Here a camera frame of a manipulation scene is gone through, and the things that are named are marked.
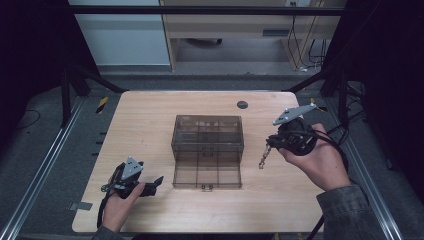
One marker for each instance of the grey tape strip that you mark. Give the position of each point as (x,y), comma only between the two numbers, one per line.
(81,206)

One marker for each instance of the person's left hand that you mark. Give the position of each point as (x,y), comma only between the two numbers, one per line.
(116,210)

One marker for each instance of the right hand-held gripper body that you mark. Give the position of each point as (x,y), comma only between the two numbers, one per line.
(296,136)

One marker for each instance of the smoky transparent plastic drawer box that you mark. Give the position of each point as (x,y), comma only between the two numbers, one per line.
(207,133)

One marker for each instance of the person's right hand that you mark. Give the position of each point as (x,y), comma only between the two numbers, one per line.
(326,163)

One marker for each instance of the white cabinet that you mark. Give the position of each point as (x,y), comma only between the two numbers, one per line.
(123,40)

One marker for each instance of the light wooden desk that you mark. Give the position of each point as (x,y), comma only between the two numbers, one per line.
(233,28)

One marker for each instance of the dark object under desk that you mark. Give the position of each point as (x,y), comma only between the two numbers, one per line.
(203,41)

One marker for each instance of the black metal frame strut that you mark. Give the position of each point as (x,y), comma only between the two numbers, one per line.
(86,78)
(333,80)

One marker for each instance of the aluminium floor rail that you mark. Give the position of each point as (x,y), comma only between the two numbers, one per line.
(366,173)
(43,166)

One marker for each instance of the black horizontal frame bar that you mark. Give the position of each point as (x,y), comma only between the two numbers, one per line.
(200,10)

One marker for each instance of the yellow black hazard tape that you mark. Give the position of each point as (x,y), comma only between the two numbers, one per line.
(321,108)
(102,105)

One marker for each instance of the black curtain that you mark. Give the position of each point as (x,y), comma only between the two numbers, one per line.
(390,83)
(33,66)

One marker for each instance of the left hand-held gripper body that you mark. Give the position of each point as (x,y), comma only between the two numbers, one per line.
(131,170)

